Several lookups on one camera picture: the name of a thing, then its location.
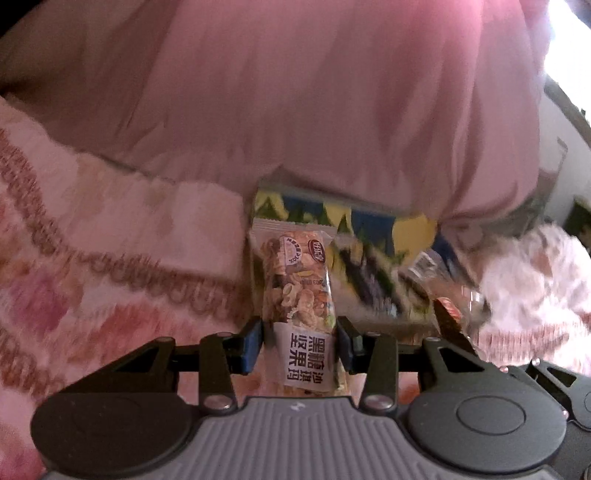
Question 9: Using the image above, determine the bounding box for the nut bar packet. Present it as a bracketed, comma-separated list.
[249, 218, 341, 398]

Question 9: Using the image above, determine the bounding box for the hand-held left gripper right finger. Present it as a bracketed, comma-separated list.
[336, 316, 498, 414]

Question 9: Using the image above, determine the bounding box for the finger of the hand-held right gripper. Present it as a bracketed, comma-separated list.
[503, 359, 591, 409]

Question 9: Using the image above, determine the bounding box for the white tofu snack packet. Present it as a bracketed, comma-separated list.
[402, 251, 462, 301]

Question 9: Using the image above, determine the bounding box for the pink curtain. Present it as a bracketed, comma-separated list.
[0, 0, 555, 227]

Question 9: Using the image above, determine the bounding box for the cartoon print box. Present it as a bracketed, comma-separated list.
[252, 182, 467, 324]

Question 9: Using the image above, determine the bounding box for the grey cloth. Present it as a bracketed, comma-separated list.
[519, 166, 561, 227]

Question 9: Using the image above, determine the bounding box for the clear orange snack packet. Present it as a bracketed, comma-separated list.
[431, 295, 465, 330]

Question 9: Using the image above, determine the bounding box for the dark wooden furniture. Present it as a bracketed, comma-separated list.
[567, 196, 591, 236]

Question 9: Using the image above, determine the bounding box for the floral pink bedsheet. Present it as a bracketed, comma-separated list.
[0, 95, 591, 416]

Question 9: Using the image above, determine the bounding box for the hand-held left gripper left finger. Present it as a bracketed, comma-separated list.
[104, 318, 265, 414]

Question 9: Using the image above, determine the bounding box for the window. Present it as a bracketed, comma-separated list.
[538, 0, 591, 121]

